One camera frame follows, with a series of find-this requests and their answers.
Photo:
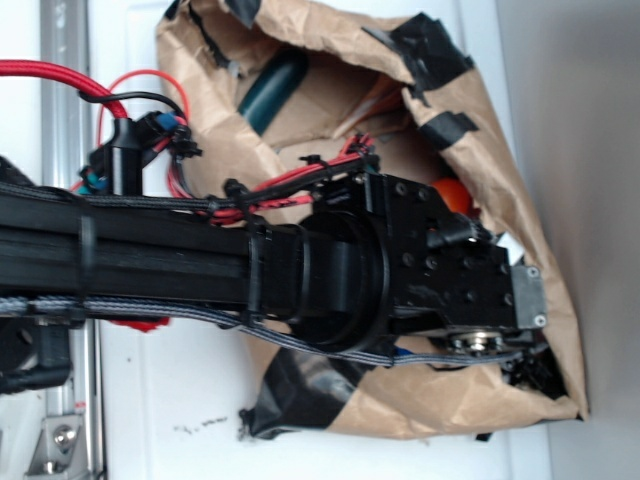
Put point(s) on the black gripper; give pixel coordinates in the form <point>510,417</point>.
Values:
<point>427,271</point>

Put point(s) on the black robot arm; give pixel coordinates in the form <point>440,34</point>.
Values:
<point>65,259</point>

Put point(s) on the orange toy carrot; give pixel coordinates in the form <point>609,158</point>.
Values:
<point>454,194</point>

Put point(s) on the dark green toy cucumber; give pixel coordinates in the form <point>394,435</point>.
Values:
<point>273,87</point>

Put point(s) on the brown paper bag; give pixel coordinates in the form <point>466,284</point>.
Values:
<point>446,127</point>

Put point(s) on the metal corner bracket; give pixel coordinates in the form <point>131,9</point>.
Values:
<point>61,450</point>

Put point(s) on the aluminium frame rail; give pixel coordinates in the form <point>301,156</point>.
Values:
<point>66,134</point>

